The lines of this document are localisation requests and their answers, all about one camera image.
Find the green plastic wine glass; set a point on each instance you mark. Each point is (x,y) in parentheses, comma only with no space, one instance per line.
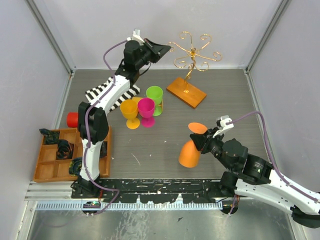
(156,94)

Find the rolled dark orange-floral tie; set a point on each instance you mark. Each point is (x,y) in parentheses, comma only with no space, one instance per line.
(49,137)

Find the red plastic wine glass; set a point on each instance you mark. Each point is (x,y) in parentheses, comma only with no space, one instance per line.
(72,119)

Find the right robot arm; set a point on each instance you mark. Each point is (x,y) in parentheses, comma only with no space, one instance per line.
(248,175)

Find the orange plastic wine glass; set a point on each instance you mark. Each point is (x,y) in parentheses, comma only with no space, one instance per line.
(189,155)

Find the magenta plastic wine glass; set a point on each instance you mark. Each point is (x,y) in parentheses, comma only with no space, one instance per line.
(146,109)

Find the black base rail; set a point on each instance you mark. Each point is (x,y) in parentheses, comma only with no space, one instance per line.
(157,191)

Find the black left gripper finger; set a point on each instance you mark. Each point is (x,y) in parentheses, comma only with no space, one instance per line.
(151,45)
(158,54)

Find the gold wire wine glass rack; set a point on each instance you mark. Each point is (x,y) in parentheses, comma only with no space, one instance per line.
(192,61)

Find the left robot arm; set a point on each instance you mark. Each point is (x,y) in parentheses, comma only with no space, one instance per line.
(92,116)

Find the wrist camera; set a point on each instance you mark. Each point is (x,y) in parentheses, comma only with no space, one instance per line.
(136,36)
(223,125)

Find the yellow-orange plastic wine glass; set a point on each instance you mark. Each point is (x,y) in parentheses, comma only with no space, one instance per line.
(129,110)

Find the white slotted cable duct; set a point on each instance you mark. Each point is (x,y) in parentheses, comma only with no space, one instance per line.
(74,205)

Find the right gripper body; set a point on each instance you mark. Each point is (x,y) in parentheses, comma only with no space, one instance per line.
(214,143)

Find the wooden compartment tray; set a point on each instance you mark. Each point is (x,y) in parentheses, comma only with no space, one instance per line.
(48,168)

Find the rolled blue-yellow tie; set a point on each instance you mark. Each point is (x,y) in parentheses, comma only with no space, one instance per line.
(75,167)

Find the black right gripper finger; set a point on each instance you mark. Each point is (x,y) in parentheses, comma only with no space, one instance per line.
(200,143)
(203,133)

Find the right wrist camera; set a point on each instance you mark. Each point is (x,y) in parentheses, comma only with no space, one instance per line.
(223,125)

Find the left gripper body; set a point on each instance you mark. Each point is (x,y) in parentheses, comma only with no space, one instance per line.
(146,52)

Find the yellow plastic wine glass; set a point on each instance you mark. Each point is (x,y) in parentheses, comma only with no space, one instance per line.
(137,99)

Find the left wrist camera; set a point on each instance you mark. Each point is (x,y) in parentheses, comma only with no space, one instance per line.
(136,36)

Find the black white striped cloth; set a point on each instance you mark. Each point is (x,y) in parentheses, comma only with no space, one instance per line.
(92,93)

